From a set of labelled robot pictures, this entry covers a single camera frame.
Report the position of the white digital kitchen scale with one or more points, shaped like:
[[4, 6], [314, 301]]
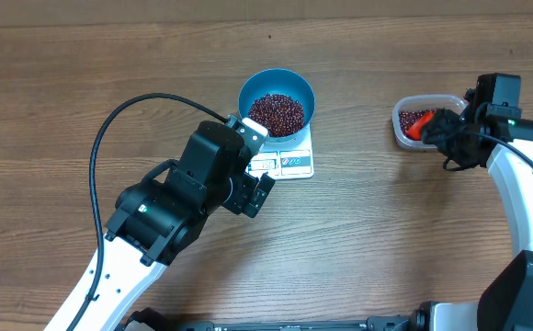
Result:
[[288, 160]]

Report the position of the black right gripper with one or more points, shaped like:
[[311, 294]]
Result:
[[453, 139]]

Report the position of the red adzuki beans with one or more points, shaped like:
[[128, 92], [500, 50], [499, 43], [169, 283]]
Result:
[[407, 119]]

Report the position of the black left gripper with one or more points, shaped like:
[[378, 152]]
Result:
[[253, 189]]

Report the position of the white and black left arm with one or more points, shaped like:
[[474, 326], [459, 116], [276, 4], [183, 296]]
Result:
[[157, 218]]

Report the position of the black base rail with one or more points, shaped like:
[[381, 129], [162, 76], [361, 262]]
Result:
[[150, 320]]

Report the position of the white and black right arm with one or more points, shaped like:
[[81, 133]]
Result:
[[491, 133]]

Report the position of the red beans in bowl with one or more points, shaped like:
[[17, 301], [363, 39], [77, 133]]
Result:
[[280, 114]]

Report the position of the red scoop with blue handle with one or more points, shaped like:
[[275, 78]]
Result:
[[420, 119]]

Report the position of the clear plastic food container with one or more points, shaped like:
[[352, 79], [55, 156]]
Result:
[[420, 103]]

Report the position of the blue bowl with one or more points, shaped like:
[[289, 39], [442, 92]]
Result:
[[278, 81]]

